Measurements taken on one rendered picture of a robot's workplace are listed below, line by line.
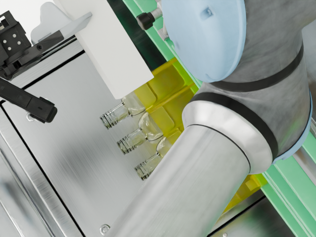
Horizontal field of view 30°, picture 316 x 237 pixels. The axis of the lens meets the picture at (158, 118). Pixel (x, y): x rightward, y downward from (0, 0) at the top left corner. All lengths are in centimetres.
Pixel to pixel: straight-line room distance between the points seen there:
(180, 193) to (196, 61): 13
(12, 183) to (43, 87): 21
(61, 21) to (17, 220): 49
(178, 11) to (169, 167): 16
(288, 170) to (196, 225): 39
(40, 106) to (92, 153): 36
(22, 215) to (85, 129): 21
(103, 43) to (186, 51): 29
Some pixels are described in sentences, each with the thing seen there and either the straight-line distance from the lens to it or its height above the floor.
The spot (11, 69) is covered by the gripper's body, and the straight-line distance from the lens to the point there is 87.
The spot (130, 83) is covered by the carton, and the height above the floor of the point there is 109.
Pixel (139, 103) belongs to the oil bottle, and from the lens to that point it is 107.
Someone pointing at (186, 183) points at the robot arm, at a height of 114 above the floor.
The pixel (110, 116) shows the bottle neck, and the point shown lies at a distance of 108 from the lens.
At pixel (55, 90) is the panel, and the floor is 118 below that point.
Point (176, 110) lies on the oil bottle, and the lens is 107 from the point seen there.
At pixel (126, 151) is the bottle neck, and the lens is 107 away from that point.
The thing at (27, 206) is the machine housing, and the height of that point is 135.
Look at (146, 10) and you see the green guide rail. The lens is 113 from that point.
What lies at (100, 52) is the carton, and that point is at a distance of 88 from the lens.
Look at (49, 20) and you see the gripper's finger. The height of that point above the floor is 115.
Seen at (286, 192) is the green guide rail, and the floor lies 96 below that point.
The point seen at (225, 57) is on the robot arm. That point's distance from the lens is 56.
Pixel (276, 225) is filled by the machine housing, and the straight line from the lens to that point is 124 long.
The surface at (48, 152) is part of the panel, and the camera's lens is 123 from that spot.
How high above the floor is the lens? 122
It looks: 9 degrees down
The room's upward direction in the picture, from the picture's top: 123 degrees counter-clockwise
